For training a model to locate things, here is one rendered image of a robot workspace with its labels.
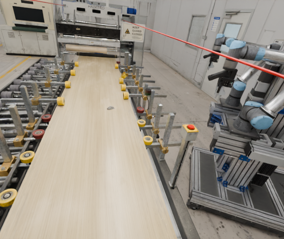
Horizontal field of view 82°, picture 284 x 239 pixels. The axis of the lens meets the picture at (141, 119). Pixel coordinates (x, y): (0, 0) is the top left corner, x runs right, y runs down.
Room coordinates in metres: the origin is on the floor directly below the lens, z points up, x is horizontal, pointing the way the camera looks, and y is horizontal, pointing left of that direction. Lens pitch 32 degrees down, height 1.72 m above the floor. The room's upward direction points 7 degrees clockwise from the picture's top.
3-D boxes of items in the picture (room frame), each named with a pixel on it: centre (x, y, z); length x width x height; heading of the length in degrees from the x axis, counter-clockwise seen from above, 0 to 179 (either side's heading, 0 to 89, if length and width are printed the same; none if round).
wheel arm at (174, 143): (1.10, -0.26, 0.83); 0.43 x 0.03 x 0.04; 106
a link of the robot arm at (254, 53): (1.10, -0.61, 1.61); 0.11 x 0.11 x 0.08; 85
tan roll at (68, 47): (3.64, 1.11, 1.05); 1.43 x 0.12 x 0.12; 106
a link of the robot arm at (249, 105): (1.19, -0.84, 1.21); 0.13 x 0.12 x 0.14; 175
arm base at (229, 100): (1.68, -0.95, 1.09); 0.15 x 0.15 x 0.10
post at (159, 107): (1.29, -0.14, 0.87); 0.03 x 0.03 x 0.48; 16
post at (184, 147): (0.79, -0.28, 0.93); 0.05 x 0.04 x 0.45; 16
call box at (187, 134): (0.80, -0.28, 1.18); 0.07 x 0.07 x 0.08; 16
